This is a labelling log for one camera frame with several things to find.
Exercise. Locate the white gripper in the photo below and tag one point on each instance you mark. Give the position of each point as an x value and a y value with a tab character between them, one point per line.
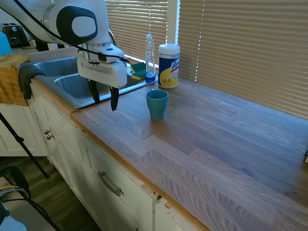
108	73

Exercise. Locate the teal mug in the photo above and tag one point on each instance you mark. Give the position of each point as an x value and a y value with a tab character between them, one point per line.
157	103

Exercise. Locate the stainless steel double sink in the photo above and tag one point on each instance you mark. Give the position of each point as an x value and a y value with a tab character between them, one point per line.
69	89

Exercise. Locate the green yellow sponge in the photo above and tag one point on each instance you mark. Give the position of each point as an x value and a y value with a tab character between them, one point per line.
138	67
139	75

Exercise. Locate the clear dish soap bottle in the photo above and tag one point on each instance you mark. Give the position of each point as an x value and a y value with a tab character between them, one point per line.
150	57

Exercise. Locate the white base cabinet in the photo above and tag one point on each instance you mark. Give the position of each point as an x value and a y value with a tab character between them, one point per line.
79	154

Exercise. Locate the white backsplash board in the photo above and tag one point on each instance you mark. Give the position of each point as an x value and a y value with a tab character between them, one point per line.
53	53

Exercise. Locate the round metal cabinet knob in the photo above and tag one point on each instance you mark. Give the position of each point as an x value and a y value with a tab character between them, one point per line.
50	137
47	132

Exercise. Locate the Lysol wipes canister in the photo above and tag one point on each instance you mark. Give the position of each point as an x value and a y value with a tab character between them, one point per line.
169	67

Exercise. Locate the narrow beige window blind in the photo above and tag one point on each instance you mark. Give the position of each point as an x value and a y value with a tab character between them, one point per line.
137	24

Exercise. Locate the black canister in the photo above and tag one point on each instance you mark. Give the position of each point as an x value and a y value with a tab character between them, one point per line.
42	46

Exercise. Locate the grey dish cloth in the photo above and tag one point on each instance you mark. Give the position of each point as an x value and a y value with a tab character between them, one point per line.
26	79

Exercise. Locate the black tripod leg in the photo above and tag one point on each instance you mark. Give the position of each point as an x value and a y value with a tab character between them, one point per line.
21	143

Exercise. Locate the yellow towel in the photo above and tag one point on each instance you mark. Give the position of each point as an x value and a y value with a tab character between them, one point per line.
8	79

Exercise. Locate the black toaster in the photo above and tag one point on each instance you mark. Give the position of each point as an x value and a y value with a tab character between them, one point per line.
14	34

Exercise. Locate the light blue plastic bowl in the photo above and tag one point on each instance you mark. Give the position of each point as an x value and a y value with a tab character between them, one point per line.
4	44

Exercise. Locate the wide beige window blind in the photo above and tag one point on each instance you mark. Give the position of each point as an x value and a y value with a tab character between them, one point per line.
240	48

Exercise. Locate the black object at counter edge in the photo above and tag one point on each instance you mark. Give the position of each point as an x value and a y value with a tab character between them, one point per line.
306	157

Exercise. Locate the white window frame post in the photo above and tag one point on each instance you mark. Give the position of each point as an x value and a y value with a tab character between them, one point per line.
173	21

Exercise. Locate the black cart frame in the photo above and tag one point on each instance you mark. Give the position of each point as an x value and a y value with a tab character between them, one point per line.
19	183

